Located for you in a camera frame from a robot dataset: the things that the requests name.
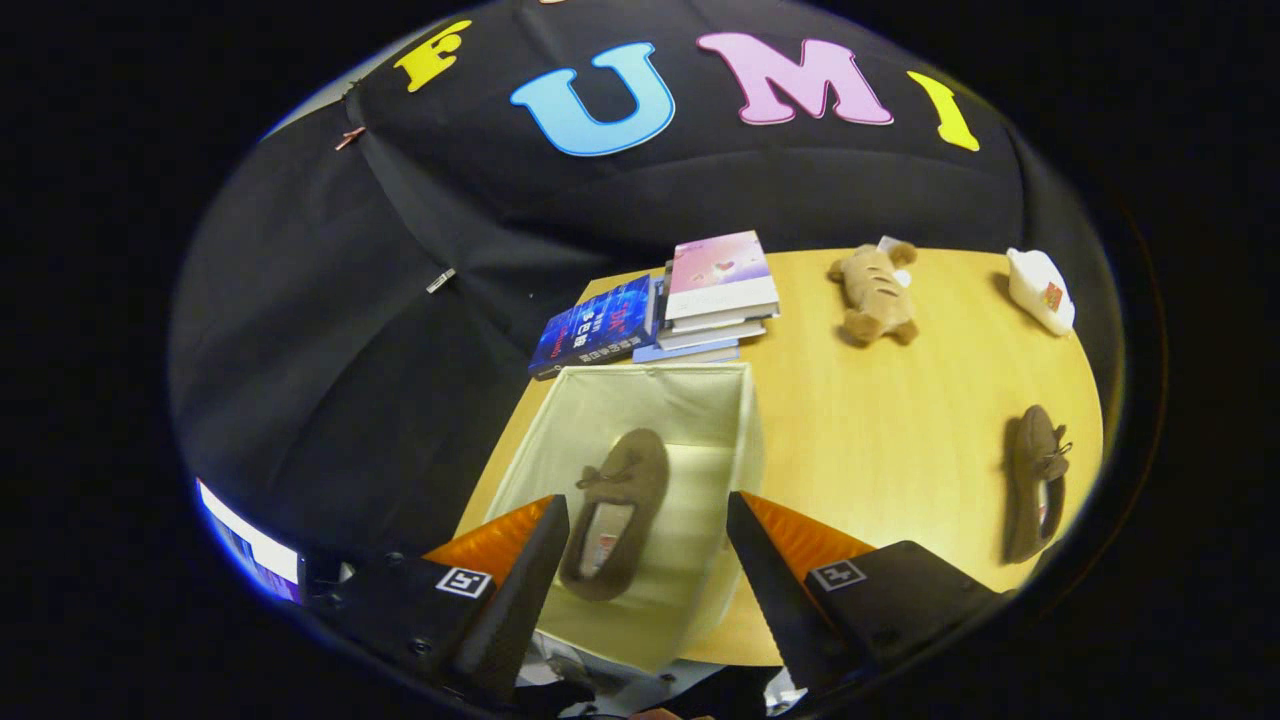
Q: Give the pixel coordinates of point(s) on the silver cloth clip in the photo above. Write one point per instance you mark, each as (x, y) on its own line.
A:
(441, 280)

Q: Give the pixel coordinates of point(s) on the brown bread plush toy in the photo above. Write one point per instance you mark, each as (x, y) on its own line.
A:
(875, 295)

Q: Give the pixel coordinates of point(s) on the brown fuzzy slipper shoe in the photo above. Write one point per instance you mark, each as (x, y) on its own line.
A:
(640, 480)
(1030, 450)

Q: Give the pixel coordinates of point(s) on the lit display screen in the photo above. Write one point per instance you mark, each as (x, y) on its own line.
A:
(250, 545)

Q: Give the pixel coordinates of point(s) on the red cloth clip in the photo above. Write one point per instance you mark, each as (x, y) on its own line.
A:
(350, 137)

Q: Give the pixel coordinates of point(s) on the black backdrop cloth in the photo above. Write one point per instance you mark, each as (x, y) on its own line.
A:
(400, 350)

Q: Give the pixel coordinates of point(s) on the white plush toy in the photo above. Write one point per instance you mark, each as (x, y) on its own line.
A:
(1040, 295)

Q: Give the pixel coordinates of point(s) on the white book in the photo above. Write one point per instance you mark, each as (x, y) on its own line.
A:
(710, 335)

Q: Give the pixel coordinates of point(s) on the green fabric storage box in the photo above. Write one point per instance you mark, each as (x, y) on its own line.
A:
(695, 480)

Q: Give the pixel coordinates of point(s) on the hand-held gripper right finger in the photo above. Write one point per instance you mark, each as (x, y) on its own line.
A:
(775, 590)

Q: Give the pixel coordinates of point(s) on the pink cover book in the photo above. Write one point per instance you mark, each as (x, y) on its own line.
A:
(720, 270)

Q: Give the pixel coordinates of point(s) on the pale blue book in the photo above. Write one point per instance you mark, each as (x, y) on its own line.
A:
(690, 353)

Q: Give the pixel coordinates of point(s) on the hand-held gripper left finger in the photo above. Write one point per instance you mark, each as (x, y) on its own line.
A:
(520, 590)

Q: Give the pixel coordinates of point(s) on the dark blue book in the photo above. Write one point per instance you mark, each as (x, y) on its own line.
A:
(595, 325)

